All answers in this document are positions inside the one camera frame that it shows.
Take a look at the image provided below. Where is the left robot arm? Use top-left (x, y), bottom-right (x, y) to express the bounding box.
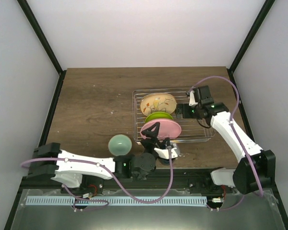
top-left (22, 119), bottom-right (181, 194)

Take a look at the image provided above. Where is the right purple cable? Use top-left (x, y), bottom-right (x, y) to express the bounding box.
top-left (186, 76), bottom-right (264, 212)

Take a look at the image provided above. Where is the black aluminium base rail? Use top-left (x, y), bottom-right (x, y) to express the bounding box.
top-left (21, 168), bottom-right (236, 195)

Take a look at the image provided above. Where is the purple cable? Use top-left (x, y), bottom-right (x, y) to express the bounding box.
top-left (186, 76), bottom-right (264, 212)
top-left (20, 142), bottom-right (173, 212)

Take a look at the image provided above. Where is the black frame post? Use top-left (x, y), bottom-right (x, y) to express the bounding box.
top-left (17, 0), bottom-right (64, 75)
top-left (229, 0), bottom-right (276, 72)

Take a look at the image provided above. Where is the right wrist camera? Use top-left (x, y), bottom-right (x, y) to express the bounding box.
top-left (186, 85), bottom-right (214, 106)

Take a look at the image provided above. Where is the dark blue mug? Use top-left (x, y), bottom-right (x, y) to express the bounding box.
top-left (160, 143), bottom-right (182, 165)

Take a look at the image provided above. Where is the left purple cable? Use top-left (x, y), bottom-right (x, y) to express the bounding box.
top-left (20, 142), bottom-right (173, 212)

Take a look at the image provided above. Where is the left black frame post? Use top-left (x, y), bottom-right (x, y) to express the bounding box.
top-left (17, 0), bottom-right (64, 75)

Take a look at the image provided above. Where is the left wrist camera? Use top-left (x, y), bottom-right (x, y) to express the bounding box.
top-left (154, 145), bottom-right (177, 159)

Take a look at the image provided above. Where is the pink plate with bird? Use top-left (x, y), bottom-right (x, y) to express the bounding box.
top-left (140, 93), bottom-right (177, 116)

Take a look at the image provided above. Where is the chrome wire dish rack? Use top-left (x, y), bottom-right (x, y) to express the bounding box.
top-left (132, 88), bottom-right (215, 144)

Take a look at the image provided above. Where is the right black frame post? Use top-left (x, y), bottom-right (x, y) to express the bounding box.
top-left (229, 0), bottom-right (276, 72)

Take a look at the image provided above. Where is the metal front panel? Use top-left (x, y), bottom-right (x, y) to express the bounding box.
top-left (5, 189), bottom-right (288, 230)

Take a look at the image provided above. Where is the mint green bowl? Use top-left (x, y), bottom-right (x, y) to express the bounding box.
top-left (108, 134), bottom-right (132, 156)

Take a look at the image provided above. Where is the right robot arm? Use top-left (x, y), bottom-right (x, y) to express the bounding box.
top-left (176, 103), bottom-right (276, 196)

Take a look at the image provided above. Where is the light blue slotted strip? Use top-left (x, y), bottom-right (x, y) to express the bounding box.
top-left (24, 196), bottom-right (207, 207)

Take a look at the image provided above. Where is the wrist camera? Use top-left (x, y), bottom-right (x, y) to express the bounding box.
top-left (154, 145), bottom-right (177, 159)
top-left (186, 85), bottom-right (214, 106)

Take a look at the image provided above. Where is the plain pink plate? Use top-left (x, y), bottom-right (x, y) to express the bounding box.
top-left (140, 118), bottom-right (182, 139)

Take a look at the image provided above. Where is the lime green plate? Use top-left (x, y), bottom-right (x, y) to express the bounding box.
top-left (145, 112), bottom-right (173, 123)

